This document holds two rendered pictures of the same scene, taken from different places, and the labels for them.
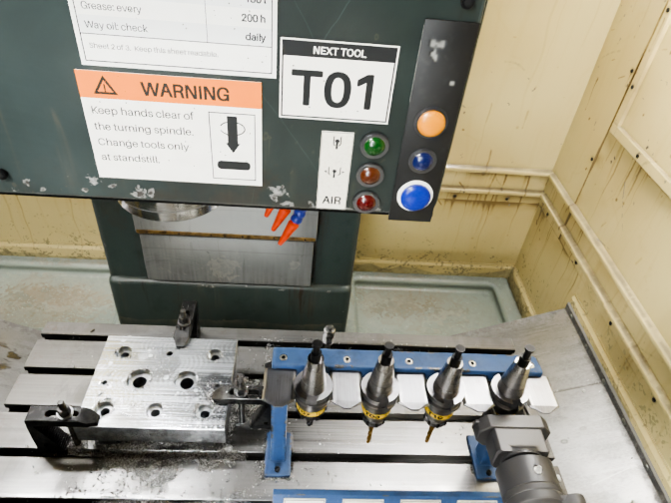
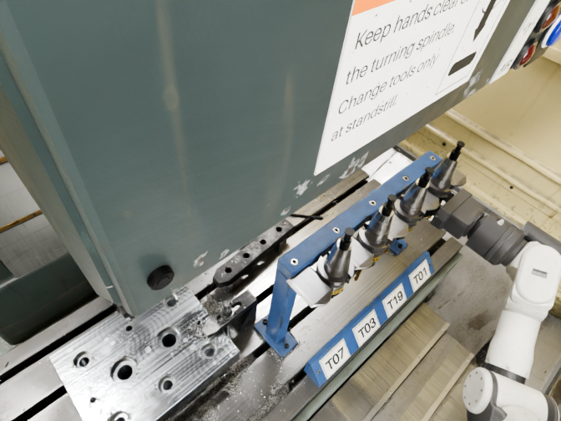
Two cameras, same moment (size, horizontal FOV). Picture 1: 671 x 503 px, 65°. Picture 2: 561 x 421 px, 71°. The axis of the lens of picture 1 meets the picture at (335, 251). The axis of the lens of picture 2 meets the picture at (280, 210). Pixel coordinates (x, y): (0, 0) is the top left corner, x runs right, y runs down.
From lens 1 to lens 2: 0.49 m
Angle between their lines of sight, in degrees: 32
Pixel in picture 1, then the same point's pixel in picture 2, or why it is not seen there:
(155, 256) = (15, 252)
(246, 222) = not seen: hidden behind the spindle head
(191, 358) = (154, 317)
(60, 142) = (279, 144)
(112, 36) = not seen: outside the picture
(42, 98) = (280, 52)
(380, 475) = (347, 295)
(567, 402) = (386, 174)
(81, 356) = (21, 396)
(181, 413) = (193, 367)
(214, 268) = not seen: hidden behind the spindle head
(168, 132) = (431, 40)
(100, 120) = (359, 60)
